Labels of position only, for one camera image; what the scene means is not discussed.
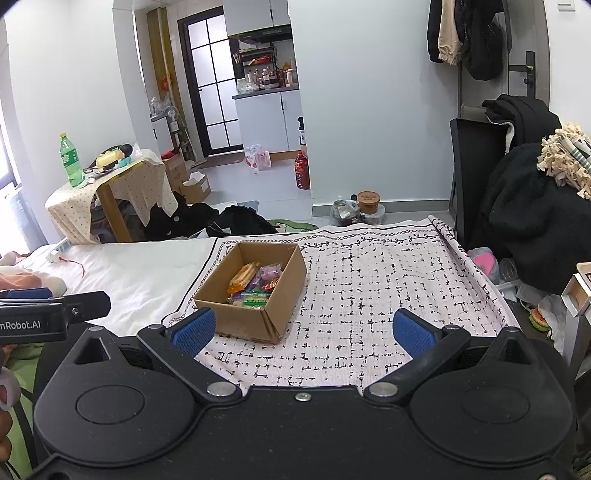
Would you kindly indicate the pale green garment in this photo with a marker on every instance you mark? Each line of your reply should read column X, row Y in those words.
column 291, row 225

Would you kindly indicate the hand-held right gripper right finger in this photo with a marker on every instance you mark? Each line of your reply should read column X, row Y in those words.
column 413, row 332

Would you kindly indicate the bright green cloth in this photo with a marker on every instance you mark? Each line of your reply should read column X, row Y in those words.
column 23, row 369

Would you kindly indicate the black white patterned blanket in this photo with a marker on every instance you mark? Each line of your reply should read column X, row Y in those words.
column 351, row 300

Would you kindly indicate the black top spray bottle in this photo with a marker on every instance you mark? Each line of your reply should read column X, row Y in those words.
column 301, row 131

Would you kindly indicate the yellow packet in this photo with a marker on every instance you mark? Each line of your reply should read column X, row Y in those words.
column 108, row 159

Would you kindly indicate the orange snack packet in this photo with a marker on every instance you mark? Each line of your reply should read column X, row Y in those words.
column 242, row 277

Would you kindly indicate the white standing fan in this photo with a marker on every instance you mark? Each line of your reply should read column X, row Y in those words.
column 171, row 115

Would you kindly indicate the person's left hand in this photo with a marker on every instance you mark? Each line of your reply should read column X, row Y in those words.
column 7, row 387

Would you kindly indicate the black flat board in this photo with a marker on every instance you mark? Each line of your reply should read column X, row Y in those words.
column 475, row 184

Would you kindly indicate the black oblong item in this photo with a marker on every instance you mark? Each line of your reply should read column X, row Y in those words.
column 122, row 148

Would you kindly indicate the hanging black jacket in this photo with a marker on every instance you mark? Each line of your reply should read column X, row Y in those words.
column 434, row 32

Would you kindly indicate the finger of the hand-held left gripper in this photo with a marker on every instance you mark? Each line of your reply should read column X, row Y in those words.
column 87, row 304
column 25, row 293

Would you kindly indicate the peach white plush toy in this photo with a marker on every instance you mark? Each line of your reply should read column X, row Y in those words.
column 23, row 279

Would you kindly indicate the clear plastic bag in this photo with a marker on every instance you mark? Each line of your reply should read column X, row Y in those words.
column 345, row 212

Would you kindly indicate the black range hood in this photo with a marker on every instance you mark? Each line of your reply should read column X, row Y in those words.
column 265, row 33

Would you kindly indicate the hamburger toy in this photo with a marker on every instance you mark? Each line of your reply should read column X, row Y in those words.
column 539, row 319

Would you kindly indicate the hanging beige garment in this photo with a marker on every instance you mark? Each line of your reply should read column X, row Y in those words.
column 450, row 34

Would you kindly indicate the grey pink plush toy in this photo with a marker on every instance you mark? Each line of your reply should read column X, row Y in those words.
column 485, row 262

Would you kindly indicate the white wall switch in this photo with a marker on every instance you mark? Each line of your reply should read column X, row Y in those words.
column 565, row 4

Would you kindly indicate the black framed glass door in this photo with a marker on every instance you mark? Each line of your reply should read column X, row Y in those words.
column 210, row 83

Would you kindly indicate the white bed sheet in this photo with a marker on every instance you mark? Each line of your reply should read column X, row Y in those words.
column 138, row 277

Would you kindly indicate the wooden side table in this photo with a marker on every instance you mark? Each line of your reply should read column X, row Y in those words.
column 113, row 210

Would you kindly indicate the green plastic bottle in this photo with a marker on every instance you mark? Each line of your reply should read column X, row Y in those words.
column 70, row 159

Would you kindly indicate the purple snack packet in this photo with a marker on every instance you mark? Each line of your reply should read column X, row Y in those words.
column 270, row 273

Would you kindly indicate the grey room door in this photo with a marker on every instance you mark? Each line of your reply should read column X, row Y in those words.
column 521, row 41

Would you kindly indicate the brown cardboard box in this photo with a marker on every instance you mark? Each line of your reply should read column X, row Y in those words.
column 240, row 323

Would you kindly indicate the black fleece coat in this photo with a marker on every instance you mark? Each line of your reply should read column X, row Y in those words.
column 521, row 207

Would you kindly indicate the clear green label snack packet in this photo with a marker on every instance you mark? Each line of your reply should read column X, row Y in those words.
column 251, row 302

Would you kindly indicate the hanging black fuzzy garment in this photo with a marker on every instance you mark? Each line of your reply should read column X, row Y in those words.
column 482, row 41

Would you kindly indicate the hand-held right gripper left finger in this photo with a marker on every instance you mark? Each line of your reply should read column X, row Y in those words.
column 194, row 330

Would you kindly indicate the large red bottle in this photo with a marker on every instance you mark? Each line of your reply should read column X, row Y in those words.
column 302, row 173

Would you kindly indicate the row of kitchen counter bottles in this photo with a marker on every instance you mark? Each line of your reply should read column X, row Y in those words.
column 268, row 76

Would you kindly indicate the white plastic bag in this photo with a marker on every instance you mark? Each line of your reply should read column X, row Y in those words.
column 554, row 300

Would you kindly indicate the cardboard box with white paper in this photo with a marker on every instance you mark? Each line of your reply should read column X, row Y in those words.
column 196, row 187

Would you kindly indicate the cream tasselled cloth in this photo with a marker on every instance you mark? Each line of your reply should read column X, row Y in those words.
column 561, row 157

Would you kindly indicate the black clothes pile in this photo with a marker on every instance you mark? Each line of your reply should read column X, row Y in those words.
column 184, row 217

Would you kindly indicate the shrink-wrapped water bottle pack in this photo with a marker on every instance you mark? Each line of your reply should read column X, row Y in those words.
column 257, row 158

